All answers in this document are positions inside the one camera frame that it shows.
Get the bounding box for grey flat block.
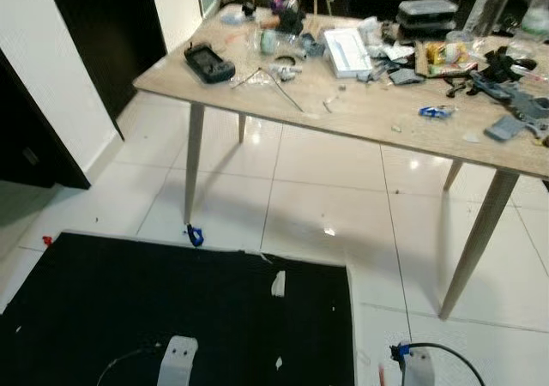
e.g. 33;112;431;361
484;115;527;143

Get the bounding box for black and grey machine parts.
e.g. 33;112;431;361
446;46;549;140

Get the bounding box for small blue wrapper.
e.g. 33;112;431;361
418;104;455;120

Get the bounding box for yellow snack packet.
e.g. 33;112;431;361
424;40;469;69

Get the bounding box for light wooden table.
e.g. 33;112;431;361
133;4;549;320

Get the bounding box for black stacked food containers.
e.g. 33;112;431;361
396;0;461;36

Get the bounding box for white flat box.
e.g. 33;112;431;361
323;27;375;80

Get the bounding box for thin metal rod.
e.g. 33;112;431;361
231;65;306;113

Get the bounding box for white paper scrap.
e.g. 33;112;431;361
270;270;287;299

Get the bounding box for purple and black gadget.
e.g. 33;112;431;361
269;0;306;36

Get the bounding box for small green jar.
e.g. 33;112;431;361
259;27;281;56

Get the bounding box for blue plastic scrap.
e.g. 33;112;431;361
185;223;206;249

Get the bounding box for black handheld controller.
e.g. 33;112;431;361
183;42;237;86

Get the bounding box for black floor mat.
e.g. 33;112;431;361
0;231;358;386

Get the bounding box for black door panel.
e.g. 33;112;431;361
42;0;169;139

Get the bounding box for dark low cabinet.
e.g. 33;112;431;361
0;46;92;190

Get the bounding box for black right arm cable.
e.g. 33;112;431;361
410;341;486;386

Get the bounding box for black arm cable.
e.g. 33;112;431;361
94;344;164;386
410;341;486;386

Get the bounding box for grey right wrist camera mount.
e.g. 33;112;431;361
389;342;437;386

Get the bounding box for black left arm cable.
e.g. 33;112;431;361
94;344;164;386

